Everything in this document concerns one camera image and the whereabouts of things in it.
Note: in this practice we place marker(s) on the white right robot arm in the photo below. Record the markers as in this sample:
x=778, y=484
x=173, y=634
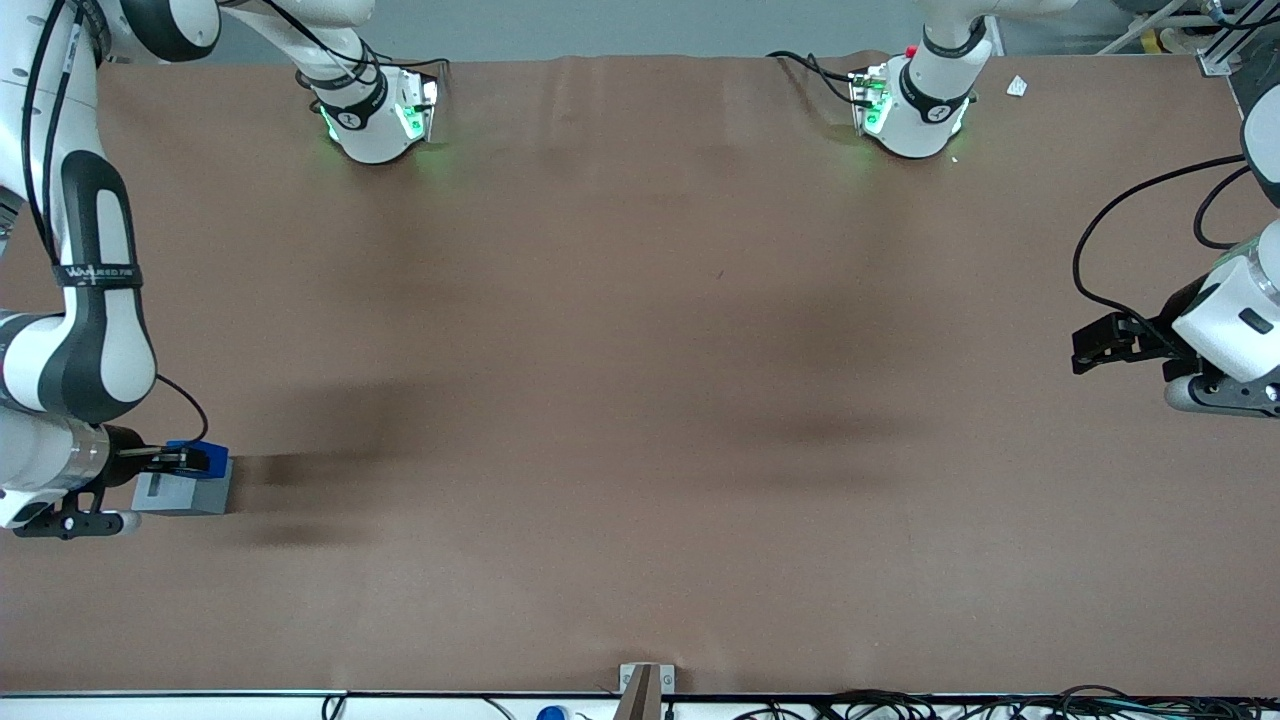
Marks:
x=95, y=340

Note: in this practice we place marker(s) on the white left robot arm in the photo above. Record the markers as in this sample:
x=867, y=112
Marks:
x=925, y=110

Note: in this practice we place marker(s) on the aluminium frame profile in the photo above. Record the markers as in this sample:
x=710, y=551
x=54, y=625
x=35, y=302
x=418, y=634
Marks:
x=1225, y=45

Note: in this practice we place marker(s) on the brown paper table mat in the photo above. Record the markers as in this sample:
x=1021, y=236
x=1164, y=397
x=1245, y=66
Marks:
x=640, y=400

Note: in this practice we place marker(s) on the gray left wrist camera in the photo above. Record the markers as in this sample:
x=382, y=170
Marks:
x=1215, y=395

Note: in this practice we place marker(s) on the white tube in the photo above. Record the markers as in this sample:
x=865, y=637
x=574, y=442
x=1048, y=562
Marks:
x=1140, y=28

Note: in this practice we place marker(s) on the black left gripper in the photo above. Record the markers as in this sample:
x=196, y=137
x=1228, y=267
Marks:
x=1176, y=305

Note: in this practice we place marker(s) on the gray metal bracket plate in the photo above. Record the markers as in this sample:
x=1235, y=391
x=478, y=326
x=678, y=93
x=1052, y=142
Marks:
x=668, y=680

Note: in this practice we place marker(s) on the small white paper scrap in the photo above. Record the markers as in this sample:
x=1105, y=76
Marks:
x=1017, y=86

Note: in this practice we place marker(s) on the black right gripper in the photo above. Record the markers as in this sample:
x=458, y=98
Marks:
x=125, y=444

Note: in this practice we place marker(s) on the gray square base block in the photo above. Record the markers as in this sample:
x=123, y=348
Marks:
x=190, y=495

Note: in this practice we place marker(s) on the blue plastic part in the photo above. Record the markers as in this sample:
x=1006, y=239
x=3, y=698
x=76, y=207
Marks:
x=218, y=452

